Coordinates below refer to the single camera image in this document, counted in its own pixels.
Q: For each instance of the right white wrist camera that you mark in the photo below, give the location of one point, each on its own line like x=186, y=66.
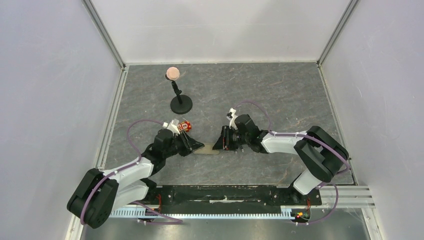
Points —
x=231, y=116

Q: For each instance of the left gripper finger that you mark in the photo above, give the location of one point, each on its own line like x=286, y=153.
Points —
x=191, y=141
x=195, y=146

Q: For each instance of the red dice block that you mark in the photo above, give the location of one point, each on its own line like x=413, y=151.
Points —
x=184, y=126

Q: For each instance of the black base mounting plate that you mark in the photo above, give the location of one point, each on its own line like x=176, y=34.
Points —
x=227, y=199

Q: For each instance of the beige remote control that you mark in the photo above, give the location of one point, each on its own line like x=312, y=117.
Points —
x=207, y=149

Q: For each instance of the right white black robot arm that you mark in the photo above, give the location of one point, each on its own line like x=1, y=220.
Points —
x=322, y=155

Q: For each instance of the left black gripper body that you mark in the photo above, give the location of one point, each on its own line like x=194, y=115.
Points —
x=181, y=145

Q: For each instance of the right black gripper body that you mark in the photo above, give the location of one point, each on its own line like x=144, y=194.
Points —
x=226, y=138

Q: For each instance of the black stand with pink ball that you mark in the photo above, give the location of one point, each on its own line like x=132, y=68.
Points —
x=180, y=104

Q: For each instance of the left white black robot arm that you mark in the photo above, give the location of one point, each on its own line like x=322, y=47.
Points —
x=101, y=192

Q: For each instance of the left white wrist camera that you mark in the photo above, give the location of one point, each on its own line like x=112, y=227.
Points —
x=172, y=126

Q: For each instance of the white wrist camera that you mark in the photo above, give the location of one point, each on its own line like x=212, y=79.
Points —
x=231, y=116
x=172, y=126

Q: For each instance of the white slotted cable duct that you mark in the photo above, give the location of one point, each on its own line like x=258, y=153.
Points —
x=140, y=212

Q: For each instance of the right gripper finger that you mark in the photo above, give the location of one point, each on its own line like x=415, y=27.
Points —
x=224, y=132
x=221, y=144

